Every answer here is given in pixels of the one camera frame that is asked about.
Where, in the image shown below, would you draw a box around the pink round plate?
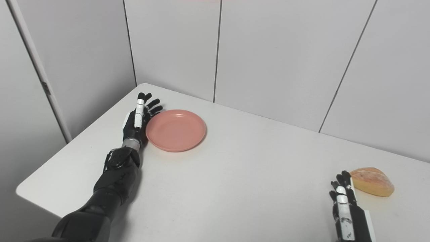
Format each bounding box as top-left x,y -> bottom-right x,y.
145,109 -> 207,152

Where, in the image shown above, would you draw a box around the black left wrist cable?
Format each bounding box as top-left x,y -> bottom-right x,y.
103,150 -> 116,172

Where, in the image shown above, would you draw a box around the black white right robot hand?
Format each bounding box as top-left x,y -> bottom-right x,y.
329,170 -> 376,242

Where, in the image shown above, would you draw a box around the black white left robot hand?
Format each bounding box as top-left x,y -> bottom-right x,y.
122,92 -> 164,143

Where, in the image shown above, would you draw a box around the golden bread roll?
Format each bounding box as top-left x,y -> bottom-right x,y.
349,167 -> 395,197

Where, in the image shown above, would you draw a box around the white partition post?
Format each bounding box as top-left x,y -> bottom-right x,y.
6,0 -> 73,144

